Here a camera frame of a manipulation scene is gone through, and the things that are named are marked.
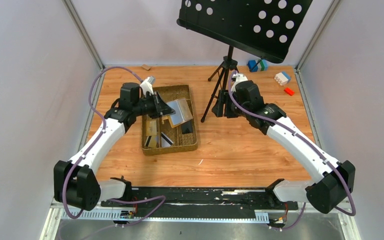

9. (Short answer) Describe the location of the yellow leather card holder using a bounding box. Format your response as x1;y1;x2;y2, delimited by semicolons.
161;98;193;128

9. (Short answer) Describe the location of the beige illustrated card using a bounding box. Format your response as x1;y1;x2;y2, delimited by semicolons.
145;120;158;137

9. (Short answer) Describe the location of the dark grey card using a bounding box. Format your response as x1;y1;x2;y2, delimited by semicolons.
180;120;194;135

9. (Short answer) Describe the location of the white card with black stripe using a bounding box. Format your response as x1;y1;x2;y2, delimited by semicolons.
144;135;158;149

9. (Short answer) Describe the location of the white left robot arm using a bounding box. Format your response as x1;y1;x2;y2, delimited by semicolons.
53;82;176;211

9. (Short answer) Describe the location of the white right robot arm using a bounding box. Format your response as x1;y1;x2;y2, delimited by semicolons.
215;80;357;216

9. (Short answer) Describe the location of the woven straw divided tray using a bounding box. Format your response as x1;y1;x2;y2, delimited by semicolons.
141;84;198;156

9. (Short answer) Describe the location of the small wooden block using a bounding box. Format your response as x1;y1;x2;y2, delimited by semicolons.
141;64;152;71

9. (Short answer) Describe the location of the blue green toy block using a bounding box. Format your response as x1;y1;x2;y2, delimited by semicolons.
247;59;269;72

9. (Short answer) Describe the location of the red toy block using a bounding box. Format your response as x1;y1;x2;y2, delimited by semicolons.
284;87;295;96

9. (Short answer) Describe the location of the white blue toy block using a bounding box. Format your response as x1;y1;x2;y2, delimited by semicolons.
274;71;292;86

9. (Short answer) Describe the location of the black music stand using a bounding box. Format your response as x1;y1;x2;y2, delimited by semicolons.
176;0;312;114

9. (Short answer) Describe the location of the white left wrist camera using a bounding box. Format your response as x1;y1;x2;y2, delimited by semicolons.
139;76;156;96

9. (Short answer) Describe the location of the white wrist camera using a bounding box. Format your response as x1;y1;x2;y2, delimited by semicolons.
231;72;249;85
139;76;156;96

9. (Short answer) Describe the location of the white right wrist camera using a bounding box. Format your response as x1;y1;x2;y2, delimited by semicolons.
231;72;249;85

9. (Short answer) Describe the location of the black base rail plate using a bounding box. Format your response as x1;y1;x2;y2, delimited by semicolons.
100;186;299;220

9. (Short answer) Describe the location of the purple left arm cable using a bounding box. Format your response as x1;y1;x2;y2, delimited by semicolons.
55;66;167;240

